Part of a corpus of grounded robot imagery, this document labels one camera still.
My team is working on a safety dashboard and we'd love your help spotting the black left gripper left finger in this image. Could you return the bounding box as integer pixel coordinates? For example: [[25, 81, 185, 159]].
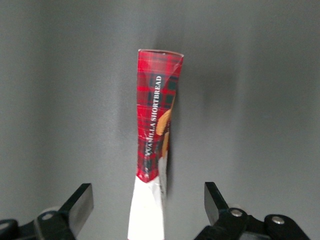
[[0, 183, 95, 240]]

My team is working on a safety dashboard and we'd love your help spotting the red tartan cookie box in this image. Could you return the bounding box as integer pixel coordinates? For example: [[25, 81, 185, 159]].
[[126, 48, 186, 240]]

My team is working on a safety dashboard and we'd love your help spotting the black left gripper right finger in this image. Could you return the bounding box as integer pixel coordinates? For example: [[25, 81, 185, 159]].
[[194, 181, 311, 240]]

